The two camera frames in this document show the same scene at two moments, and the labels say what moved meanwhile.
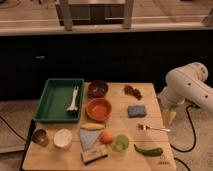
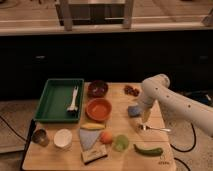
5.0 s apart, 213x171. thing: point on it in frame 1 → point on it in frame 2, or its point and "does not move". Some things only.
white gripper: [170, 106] → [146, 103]
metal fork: [144, 127] does not move
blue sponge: [136, 111] does not move
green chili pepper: [153, 152] does not move
